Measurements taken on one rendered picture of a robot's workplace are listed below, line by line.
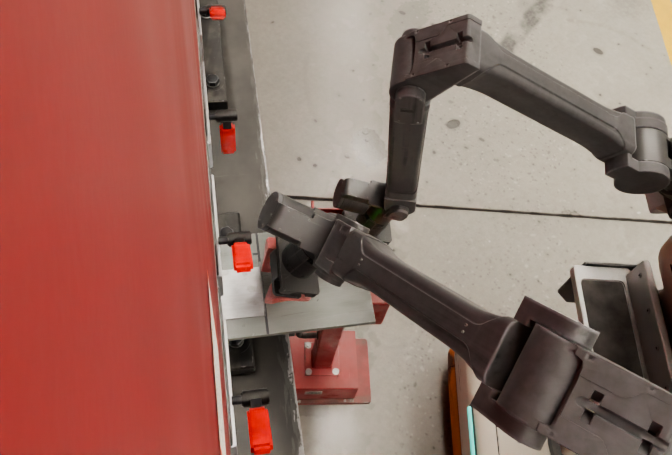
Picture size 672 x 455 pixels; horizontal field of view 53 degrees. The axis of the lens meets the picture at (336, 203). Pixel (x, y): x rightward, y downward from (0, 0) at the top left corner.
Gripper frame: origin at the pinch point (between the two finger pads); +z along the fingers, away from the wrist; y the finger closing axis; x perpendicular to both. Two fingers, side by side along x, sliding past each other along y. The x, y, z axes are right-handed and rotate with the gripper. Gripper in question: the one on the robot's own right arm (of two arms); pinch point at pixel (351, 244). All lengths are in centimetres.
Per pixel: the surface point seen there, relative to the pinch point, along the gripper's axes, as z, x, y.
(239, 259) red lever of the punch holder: -50, 32, 36
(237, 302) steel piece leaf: -19.3, 24.1, 29.0
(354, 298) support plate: -24.2, 23.3, 10.8
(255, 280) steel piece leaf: -20.1, 20.3, 26.4
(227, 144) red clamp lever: -36, 6, 35
